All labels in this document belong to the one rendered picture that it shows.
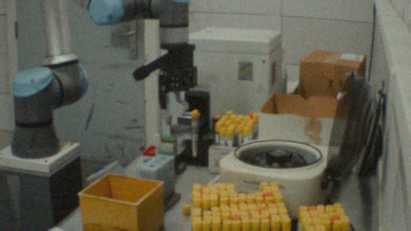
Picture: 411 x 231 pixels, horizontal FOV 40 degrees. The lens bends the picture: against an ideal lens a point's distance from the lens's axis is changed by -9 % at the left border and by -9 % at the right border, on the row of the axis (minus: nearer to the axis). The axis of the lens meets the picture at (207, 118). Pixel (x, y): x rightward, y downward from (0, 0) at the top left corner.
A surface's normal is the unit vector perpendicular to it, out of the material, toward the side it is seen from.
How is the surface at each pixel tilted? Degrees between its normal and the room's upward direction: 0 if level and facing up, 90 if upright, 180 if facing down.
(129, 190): 90
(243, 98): 90
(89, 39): 90
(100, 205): 90
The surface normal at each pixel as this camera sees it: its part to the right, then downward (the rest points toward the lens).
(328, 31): -0.26, 0.25
